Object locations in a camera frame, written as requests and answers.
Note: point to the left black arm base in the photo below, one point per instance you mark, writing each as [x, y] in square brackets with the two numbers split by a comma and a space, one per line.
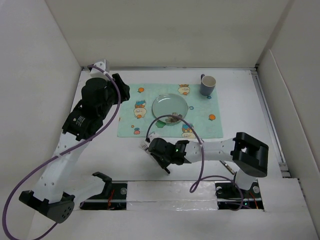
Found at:
[113, 197]

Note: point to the fork with black handle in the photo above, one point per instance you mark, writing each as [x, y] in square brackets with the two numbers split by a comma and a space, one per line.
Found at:
[144, 145]

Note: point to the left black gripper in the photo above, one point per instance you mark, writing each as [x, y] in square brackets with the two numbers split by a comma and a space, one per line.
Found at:
[124, 88]

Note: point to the knife with dark handle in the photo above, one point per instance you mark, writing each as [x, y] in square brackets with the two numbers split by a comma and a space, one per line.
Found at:
[227, 167]

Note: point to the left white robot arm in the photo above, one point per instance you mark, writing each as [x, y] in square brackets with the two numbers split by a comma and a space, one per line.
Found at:
[49, 196]

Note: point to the green flower plate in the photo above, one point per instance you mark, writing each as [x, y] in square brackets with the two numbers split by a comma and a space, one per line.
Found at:
[170, 104]

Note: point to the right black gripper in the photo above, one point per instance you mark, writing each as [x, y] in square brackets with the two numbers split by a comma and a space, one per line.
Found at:
[163, 163]

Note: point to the purple ceramic mug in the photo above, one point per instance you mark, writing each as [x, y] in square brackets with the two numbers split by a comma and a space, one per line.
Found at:
[207, 84]

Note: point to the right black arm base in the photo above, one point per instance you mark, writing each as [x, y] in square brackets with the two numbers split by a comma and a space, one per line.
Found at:
[229, 198]

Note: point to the green cartoon placemat cloth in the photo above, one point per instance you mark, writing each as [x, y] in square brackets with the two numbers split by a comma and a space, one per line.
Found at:
[203, 118]

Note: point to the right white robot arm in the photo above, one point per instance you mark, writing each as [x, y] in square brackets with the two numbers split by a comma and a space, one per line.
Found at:
[248, 153]

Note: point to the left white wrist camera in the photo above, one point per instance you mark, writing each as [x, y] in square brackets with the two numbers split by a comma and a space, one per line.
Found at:
[99, 68]

